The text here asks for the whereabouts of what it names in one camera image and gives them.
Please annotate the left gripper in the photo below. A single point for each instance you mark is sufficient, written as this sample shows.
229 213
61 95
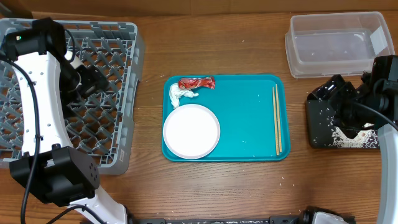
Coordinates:
94 81

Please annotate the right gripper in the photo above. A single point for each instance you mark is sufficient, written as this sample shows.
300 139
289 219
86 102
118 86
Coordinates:
343 90

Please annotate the white paper cup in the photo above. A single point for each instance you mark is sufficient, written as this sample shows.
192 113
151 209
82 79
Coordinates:
75 62

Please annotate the white tissue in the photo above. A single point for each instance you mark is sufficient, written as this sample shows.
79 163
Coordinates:
175 93

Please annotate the large white plate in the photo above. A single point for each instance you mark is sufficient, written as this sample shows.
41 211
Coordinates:
191 131

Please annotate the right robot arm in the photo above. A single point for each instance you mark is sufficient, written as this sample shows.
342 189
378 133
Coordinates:
382 85

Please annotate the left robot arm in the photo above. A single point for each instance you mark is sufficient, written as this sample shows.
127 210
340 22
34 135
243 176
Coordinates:
51 169

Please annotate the pile of white rice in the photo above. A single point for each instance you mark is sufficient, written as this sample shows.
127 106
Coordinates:
365 139

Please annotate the black plastic tray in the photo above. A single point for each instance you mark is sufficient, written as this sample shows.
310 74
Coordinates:
319 115

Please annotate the clear plastic container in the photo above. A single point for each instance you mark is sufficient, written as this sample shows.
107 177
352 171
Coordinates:
346 43

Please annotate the right wooden chopstick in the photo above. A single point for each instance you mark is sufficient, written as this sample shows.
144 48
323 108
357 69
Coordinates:
278 120

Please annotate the wooden chopstick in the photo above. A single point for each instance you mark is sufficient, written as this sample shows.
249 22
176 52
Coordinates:
275 123
278 120

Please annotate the left wooden chopstick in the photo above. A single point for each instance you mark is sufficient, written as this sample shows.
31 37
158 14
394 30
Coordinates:
275 123

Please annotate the red snack wrapper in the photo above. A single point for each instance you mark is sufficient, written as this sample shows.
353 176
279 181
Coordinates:
193 83

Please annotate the teal plastic tray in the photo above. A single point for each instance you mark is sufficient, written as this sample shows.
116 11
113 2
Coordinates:
244 107

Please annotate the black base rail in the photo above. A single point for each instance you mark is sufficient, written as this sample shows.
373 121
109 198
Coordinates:
289 219

